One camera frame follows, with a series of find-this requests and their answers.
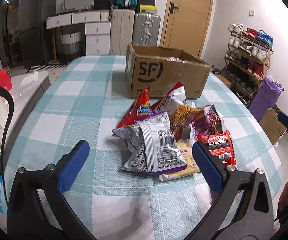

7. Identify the silver suitcase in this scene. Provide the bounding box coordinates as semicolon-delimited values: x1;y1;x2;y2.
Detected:
132;12;161;46

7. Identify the group of assorted shoes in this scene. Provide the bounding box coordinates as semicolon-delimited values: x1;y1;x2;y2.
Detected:
228;23;274;103

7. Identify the grey oval hoop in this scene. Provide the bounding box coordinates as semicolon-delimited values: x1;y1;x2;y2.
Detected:
63;0;99;12

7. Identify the white desk with drawers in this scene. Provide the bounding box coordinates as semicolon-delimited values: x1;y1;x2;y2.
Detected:
46;10;112;55

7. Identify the wooden door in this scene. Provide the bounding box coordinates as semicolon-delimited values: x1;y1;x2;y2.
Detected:
160;0;216;55

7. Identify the teal checked tablecloth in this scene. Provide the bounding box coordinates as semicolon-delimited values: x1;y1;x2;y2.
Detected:
2;54;282;240

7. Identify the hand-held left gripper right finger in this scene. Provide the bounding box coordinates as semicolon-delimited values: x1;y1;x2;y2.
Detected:
192;141;276;240

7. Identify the wooden shoe rack with shoes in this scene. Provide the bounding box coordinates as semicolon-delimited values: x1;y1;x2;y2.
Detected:
220;30;274;105

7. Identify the purple rolled mat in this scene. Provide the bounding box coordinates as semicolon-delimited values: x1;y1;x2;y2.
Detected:
248;76;284;123

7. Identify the red paper bag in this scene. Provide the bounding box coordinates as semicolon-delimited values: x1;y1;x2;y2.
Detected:
0;67;13;90

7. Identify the dark glass cabinet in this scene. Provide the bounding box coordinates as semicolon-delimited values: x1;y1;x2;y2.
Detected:
0;0;22;68

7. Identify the orange noodle snack bag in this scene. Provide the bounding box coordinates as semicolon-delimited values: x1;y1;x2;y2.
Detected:
171;104;204;140

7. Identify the small red snack packet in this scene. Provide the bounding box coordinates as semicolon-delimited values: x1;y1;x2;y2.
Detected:
196;131;237;167

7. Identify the yellow black shoe box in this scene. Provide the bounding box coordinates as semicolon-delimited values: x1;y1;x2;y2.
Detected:
135;4;157;14

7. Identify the purple snack bag silver back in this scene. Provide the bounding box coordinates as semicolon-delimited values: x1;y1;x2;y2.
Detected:
112;111;187;176

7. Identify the grey white laundry basket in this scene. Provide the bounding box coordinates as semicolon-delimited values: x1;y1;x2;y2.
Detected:
59;29;82;54

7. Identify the dark purple cartoon snack bag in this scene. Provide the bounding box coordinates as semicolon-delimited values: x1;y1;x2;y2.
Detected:
192;104;225;137

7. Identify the cream suitcase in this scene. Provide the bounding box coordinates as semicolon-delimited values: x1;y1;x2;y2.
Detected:
110;9;135;55

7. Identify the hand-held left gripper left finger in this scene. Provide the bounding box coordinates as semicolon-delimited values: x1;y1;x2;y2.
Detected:
7;140;97;240

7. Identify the white red-edged snack bag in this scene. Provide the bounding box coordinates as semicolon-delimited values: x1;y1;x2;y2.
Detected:
151;82;187;115

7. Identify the brown cardboard box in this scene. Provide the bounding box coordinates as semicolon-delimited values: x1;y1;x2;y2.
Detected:
125;44;211;99

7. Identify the pale yellow biscuit packet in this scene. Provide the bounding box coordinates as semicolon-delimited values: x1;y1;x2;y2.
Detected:
159;140;202;182

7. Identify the small brown cardboard carton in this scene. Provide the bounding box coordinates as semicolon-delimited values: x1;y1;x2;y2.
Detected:
259;107;288;145

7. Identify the dark grey fridge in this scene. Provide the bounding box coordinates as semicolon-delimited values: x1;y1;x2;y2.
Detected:
19;0;58;65

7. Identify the red blue-label snack bag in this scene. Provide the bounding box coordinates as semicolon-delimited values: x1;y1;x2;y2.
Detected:
118;86;152;129

